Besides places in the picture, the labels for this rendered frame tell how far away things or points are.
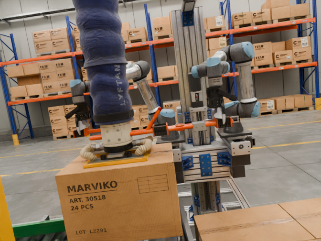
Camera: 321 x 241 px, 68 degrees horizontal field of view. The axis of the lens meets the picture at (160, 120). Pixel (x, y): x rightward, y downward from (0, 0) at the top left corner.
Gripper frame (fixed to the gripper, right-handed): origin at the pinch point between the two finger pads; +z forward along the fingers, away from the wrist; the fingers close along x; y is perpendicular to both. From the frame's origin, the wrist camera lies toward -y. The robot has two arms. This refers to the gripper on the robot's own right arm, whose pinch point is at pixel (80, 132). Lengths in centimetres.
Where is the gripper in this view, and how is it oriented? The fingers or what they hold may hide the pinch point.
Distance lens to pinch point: 172.2
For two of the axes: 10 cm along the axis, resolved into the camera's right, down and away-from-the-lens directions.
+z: 1.3, 9.8, 1.4
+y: 9.9, -1.2, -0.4
